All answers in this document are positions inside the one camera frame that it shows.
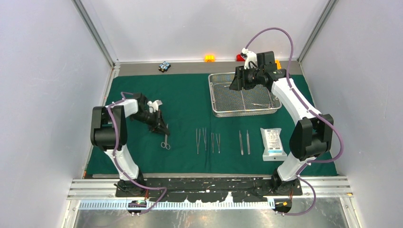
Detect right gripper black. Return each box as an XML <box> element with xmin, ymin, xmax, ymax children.
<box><xmin>230</xmin><ymin>65</ymin><xmax>263</xmax><ymax>91</ymax></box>

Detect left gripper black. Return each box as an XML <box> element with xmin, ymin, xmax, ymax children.
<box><xmin>130</xmin><ymin>109</ymin><xmax>170</xmax><ymax>136</ymax></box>

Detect steel scissors blade pair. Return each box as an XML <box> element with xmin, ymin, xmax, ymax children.
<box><xmin>161</xmin><ymin>134</ymin><xmax>171</xmax><ymax>150</ymax></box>

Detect metal mesh tray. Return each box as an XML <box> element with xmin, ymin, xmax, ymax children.
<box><xmin>208</xmin><ymin>73</ymin><xmax>282</xmax><ymax>117</ymax></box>

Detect long steel forceps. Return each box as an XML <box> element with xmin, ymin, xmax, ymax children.
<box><xmin>196</xmin><ymin>129</ymin><xmax>201</xmax><ymax>154</ymax></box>

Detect green surgical cloth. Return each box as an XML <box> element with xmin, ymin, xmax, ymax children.
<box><xmin>106</xmin><ymin>74</ymin><xmax>295</xmax><ymax>174</ymax></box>

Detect steel spatula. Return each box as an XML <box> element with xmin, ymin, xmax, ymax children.
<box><xmin>202</xmin><ymin>128</ymin><xmax>207</xmax><ymax>151</ymax></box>

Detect steel scalpel handle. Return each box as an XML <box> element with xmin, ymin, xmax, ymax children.
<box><xmin>246</xmin><ymin>130</ymin><xmax>250</xmax><ymax>155</ymax></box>
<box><xmin>239</xmin><ymin>130</ymin><xmax>244</xmax><ymax>156</ymax></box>

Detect thin steel tweezers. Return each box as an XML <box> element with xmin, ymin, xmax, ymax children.
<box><xmin>216</xmin><ymin>134</ymin><xmax>221</xmax><ymax>153</ymax></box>

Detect white paper packet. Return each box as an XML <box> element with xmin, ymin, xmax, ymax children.
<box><xmin>260</xmin><ymin>128</ymin><xmax>287</xmax><ymax>162</ymax></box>

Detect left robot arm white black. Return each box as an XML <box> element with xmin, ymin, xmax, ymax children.
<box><xmin>90</xmin><ymin>92</ymin><xmax>170</xmax><ymax>197</ymax></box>

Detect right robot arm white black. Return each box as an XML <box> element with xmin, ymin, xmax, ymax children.
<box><xmin>229</xmin><ymin>48</ymin><xmax>334</xmax><ymax>195</ymax></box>

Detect surgical scissors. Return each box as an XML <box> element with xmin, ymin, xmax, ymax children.
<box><xmin>251</xmin><ymin>103</ymin><xmax>275</xmax><ymax>108</ymax></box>

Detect red toy brick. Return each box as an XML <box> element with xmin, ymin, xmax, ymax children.
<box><xmin>236</xmin><ymin>54</ymin><xmax>245</xmax><ymax>62</ymax></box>

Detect orange toy brick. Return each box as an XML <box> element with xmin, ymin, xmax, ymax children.
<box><xmin>204</xmin><ymin>55</ymin><xmax>215</xmax><ymax>62</ymax></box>

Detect yellow toy block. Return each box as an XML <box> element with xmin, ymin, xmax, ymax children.
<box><xmin>275</xmin><ymin>59</ymin><xmax>282</xmax><ymax>69</ymax></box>

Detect small blue black toy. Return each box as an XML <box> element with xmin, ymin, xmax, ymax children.
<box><xmin>158</xmin><ymin>61</ymin><xmax>171</xmax><ymax>73</ymax></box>

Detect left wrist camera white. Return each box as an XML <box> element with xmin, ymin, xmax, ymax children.
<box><xmin>147</xmin><ymin>100</ymin><xmax>163</xmax><ymax>113</ymax></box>

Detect aluminium frame rail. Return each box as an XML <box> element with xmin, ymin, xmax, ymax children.
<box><xmin>67</xmin><ymin>176</ymin><xmax>354</xmax><ymax>200</ymax></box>

